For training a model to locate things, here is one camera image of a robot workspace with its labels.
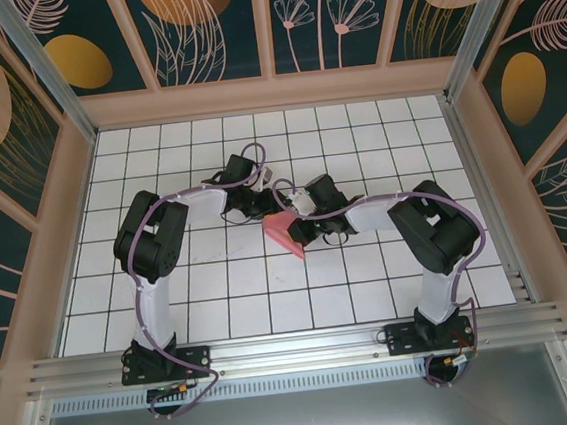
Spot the pink paper sheet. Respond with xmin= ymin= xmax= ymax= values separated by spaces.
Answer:
xmin=260 ymin=209 xmax=307 ymax=264

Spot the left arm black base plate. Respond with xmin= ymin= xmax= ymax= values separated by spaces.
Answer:
xmin=119 ymin=343 xmax=214 ymax=388

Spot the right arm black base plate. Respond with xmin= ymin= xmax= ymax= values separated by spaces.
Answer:
xmin=384 ymin=315 xmax=477 ymax=359

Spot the aluminium frame post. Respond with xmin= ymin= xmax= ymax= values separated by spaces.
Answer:
xmin=0 ymin=0 xmax=100 ymax=150
xmin=436 ymin=0 xmax=554 ymax=102

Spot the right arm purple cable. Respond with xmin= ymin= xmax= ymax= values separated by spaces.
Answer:
xmin=270 ymin=159 xmax=501 ymax=405

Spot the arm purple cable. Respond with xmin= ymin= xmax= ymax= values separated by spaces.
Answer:
xmin=270 ymin=159 xmax=501 ymax=405
xmin=120 ymin=142 xmax=293 ymax=423

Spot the slotted aluminium cable duct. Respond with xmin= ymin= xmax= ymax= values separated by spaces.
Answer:
xmin=49 ymin=362 xmax=431 ymax=417

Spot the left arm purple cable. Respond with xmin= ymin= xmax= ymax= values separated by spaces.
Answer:
xmin=120 ymin=142 xmax=293 ymax=423

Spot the grey metal sheet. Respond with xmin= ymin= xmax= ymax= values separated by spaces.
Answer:
xmin=29 ymin=340 xmax=567 ymax=425

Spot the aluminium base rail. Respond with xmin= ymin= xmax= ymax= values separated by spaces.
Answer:
xmin=23 ymin=300 xmax=567 ymax=399

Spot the aluminium side rail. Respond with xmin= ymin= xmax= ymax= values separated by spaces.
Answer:
xmin=440 ymin=88 xmax=539 ymax=312

